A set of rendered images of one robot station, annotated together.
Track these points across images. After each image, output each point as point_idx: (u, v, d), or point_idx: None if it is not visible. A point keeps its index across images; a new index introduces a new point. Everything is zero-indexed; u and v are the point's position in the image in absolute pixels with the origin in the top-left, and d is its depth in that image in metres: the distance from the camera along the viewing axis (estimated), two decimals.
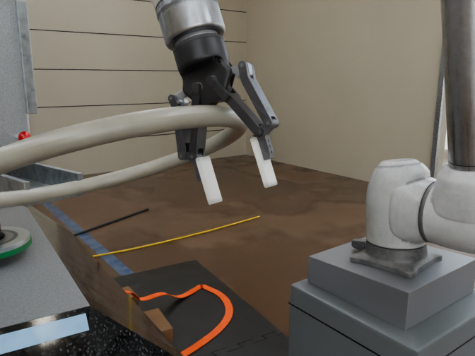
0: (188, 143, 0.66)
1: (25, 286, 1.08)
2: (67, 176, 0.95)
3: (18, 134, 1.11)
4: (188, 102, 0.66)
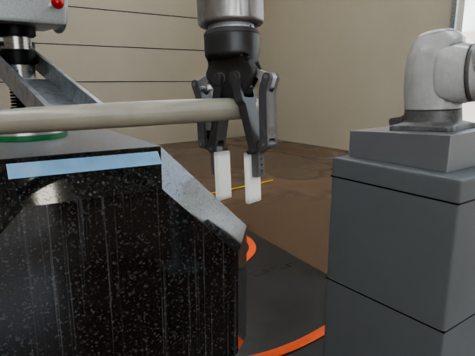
0: (210, 130, 0.65)
1: (95, 140, 1.17)
2: (92, 103, 0.96)
3: None
4: (212, 87, 0.64)
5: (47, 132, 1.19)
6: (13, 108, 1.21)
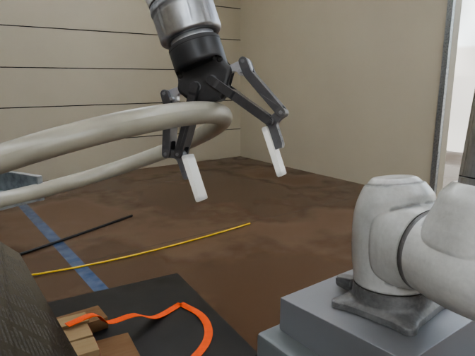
0: (173, 140, 0.65)
1: None
2: (23, 179, 0.87)
3: None
4: (179, 99, 0.65)
5: None
6: None
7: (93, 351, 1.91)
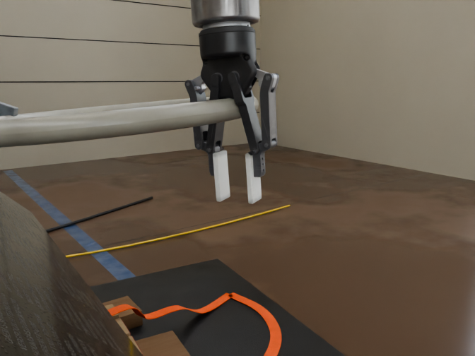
0: (205, 131, 0.64)
1: None
2: None
3: None
4: (206, 87, 0.63)
5: None
6: None
7: None
